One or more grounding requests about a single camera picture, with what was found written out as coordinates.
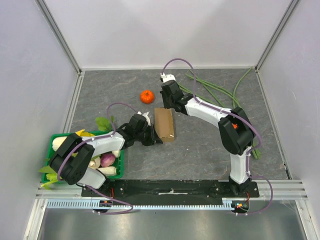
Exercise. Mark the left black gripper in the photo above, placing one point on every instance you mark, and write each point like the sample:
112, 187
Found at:
155, 138

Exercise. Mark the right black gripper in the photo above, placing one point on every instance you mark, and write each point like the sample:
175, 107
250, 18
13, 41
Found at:
166, 96

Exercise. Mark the brown cardboard express box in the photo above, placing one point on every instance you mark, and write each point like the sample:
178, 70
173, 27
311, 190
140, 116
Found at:
164, 124

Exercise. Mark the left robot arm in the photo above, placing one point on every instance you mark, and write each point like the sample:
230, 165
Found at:
71, 160

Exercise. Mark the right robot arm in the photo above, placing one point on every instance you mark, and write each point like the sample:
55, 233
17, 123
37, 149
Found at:
237, 142

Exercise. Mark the small orange pumpkin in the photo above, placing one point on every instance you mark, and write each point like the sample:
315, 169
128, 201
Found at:
147, 97

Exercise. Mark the purple onion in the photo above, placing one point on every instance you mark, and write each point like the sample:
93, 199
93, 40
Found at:
107, 159

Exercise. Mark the green leafy vegetable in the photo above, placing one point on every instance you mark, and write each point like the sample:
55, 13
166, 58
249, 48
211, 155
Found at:
103, 124

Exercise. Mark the bunch of long green beans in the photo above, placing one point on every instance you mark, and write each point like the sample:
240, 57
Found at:
232, 95

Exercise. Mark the white mushroom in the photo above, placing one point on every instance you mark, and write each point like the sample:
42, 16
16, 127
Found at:
95, 163

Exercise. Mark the orange carrot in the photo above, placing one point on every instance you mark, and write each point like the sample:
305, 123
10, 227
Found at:
235, 126

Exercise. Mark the white corn cob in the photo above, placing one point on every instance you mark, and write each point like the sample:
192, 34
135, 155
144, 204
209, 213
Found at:
57, 142

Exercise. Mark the green celery stalk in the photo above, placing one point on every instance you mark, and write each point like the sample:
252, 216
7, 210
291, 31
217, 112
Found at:
52, 179

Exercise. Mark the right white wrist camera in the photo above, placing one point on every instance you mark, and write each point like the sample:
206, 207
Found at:
167, 77

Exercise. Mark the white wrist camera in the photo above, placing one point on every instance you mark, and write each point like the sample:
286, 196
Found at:
146, 116
167, 77

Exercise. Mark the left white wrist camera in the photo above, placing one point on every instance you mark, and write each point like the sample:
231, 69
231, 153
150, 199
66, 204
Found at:
146, 116

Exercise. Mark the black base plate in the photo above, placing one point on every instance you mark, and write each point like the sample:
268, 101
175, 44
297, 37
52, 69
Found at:
201, 187

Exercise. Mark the grey slotted cable duct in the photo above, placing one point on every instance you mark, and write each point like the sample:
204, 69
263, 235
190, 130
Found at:
102, 203

